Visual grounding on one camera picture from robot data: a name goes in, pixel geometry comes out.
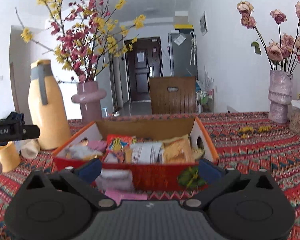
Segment orange cracker packet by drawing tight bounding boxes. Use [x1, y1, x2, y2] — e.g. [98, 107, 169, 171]
[162, 134, 195, 164]

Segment white printed snack packet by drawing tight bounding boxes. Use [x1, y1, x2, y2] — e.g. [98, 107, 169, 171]
[130, 141, 162, 164]

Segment dark bag on floor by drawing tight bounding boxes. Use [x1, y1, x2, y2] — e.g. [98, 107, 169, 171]
[0, 112, 25, 126]

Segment white grey crumpled packet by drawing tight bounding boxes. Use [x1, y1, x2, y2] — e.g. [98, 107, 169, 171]
[95, 169, 134, 191]

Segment white pouch near box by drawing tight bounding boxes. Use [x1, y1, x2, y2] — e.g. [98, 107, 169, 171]
[65, 144, 103, 161]

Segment yellow ceramic mug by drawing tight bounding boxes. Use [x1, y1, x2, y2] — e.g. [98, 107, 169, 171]
[0, 141, 20, 172]

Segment pink snack packet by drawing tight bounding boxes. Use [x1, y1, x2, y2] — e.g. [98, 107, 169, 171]
[87, 140, 107, 153]

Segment small pink packet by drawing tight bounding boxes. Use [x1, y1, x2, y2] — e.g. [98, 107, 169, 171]
[105, 190, 148, 205]

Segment yellow thermos jug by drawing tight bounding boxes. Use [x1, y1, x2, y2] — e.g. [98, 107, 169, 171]
[28, 60, 71, 150]

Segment red blue snack bag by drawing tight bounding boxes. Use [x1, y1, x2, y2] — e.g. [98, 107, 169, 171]
[106, 134, 137, 163]

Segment fallen yellow petals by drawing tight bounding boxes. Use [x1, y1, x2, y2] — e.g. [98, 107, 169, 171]
[238, 125, 272, 139]

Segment brown wooden chair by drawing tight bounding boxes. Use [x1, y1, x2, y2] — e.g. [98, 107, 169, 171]
[149, 76, 196, 114]

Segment pink textured tall vase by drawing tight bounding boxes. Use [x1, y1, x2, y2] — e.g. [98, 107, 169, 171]
[268, 70, 293, 124]

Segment pink yellow blossom branches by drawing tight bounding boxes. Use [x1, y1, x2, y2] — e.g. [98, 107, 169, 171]
[14, 0, 147, 83]

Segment dark brown door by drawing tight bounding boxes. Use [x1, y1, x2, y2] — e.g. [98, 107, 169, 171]
[125, 37, 162, 102]

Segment grey refrigerator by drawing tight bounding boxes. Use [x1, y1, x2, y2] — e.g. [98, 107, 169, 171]
[168, 33, 197, 77]

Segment dried pink roses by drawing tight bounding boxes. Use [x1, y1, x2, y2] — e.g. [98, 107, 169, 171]
[236, 1, 300, 75]

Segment yellow box on fridge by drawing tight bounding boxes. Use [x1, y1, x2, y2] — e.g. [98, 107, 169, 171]
[174, 24, 193, 30]

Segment pink ring vase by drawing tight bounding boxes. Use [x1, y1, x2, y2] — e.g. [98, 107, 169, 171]
[71, 81, 107, 125]

